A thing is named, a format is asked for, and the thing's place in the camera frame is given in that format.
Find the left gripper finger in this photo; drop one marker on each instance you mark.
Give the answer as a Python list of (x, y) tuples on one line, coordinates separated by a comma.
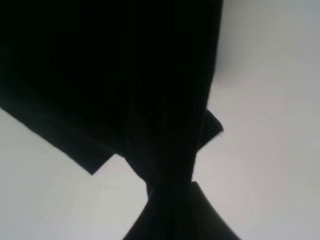
[(215, 215)]

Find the black printed t-shirt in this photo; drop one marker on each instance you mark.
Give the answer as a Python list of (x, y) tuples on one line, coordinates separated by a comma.
[(98, 78)]

